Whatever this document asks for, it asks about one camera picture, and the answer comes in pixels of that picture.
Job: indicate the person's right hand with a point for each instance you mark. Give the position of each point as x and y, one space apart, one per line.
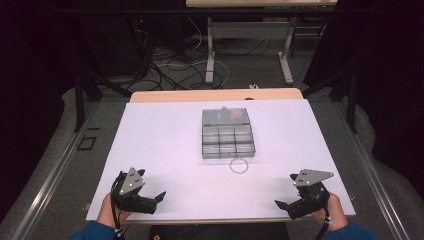
331 213

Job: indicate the black metal stand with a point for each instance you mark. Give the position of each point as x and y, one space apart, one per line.
350 96
80 96

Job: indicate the metal floor rail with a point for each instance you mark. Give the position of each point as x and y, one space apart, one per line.
50 180
370 173

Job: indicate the person's dark clothing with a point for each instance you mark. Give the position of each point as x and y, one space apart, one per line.
220 232

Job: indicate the clear plastic compartment box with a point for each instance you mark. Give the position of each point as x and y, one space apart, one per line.
228 135

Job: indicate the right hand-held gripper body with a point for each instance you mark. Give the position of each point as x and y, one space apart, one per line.
311 195

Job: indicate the white table cover sheet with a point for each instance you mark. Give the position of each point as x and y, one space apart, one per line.
173 150

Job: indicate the dark computer tower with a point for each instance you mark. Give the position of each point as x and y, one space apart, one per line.
133 43

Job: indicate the person's left hand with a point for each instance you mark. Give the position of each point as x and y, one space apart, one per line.
110 213

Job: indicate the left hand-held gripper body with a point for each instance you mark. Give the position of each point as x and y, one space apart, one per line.
130 186

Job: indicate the white plug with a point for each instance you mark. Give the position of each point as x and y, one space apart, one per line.
253 86

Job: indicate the desk with white legs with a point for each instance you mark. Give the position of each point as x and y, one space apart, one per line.
253 30

